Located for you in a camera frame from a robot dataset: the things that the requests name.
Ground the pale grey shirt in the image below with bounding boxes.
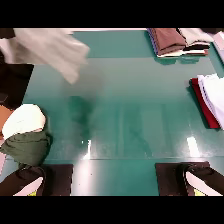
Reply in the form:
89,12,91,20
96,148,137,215
0,28,91,85

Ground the red garment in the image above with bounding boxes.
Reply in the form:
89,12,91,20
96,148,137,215
190,77,222,130

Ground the dark green garment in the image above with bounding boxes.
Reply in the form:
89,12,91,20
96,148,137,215
0,129,53,168

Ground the brown garment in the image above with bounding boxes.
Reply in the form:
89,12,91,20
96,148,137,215
146,28,188,57

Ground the white folded garment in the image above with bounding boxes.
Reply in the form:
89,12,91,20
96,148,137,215
196,73,224,131

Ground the black folded garment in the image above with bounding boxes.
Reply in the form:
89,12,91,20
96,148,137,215
184,42,210,52

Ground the orange garment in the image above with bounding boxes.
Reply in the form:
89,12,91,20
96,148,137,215
0,105,15,140

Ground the pale grey folded garment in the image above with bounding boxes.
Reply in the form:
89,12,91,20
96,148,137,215
178,28,215,47

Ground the pale pink garment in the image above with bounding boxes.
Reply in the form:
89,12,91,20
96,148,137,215
212,31,224,65

